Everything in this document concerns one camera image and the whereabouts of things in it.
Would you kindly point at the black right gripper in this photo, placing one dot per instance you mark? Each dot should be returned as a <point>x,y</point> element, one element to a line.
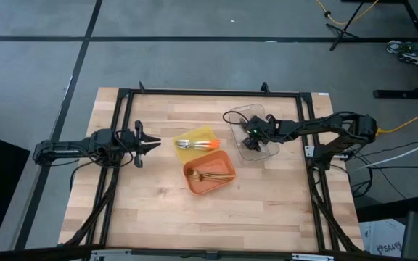
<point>267,128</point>

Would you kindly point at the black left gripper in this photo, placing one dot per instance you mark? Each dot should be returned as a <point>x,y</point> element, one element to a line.
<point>136,145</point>

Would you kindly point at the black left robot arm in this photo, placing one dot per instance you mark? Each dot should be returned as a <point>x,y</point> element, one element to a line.
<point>67,150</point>

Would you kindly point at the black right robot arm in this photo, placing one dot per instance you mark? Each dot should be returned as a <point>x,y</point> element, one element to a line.
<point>321,125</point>

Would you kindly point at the clear plastic bin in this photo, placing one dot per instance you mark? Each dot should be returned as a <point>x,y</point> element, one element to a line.
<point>236,141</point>

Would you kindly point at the yellow plastic bin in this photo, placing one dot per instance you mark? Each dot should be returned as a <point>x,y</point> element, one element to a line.
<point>194,156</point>

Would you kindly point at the grey power strip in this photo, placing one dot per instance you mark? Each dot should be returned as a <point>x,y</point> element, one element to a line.
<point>307,151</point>

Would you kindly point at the orange plastic bin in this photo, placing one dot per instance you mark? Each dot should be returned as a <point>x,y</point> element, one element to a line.
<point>209,188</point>

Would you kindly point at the black tripod stand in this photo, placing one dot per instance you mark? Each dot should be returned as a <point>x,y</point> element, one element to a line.
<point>341,32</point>

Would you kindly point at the black desk base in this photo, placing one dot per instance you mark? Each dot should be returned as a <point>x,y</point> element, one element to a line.
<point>394,94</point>

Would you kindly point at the white cardboard box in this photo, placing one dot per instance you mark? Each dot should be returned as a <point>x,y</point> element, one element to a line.
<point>383,239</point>

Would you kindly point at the person's shoe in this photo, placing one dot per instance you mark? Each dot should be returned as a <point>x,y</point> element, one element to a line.
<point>397,47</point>
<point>416,58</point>

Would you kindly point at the black metal table frame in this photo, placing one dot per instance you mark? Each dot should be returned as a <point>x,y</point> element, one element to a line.
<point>212,93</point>

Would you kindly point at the silver mounting bracket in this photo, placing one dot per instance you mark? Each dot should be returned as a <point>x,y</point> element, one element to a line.
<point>111,253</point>
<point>312,257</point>

